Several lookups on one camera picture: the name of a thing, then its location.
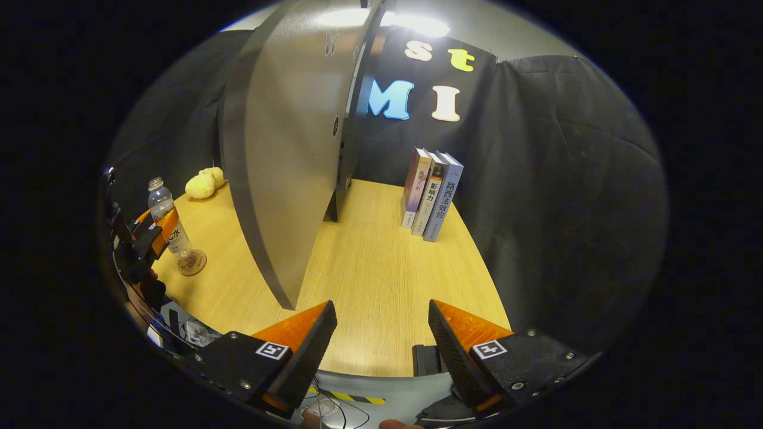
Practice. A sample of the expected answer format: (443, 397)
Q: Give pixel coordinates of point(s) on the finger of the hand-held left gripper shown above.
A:
(149, 241)
(142, 220)

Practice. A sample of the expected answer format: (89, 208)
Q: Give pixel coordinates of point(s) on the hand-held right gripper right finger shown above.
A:
(456, 357)

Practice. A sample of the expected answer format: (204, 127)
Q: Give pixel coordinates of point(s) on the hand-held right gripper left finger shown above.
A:
(310, 351)

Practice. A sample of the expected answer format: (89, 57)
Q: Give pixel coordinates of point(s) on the clear plastic bottle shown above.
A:
(160, 199)

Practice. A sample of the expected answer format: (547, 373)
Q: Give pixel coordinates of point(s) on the round wooden coaster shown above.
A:
(195, 267)

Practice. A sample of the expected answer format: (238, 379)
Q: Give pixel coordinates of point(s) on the grey cabinet door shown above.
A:
(286, 149)

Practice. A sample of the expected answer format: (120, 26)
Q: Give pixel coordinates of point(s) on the black table clamp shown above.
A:
(426, 360)

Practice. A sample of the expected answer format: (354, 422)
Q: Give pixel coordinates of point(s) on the yellow black hazard tape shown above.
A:
(351, 397)

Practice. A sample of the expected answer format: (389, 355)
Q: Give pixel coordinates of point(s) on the yellow plush toy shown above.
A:
(201, 185)

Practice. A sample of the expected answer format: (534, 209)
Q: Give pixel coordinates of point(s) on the clear plastic bag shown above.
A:
(202, 333)

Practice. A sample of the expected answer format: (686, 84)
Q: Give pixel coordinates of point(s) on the blue grey book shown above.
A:
(446, 199)

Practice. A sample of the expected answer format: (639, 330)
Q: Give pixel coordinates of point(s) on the grey black book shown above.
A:
(430, 196)

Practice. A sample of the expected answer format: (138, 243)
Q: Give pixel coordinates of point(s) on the pink purple book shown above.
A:
(415, 187)

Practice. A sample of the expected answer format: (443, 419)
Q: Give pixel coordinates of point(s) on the black backdrop cloth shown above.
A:
(566, 179)

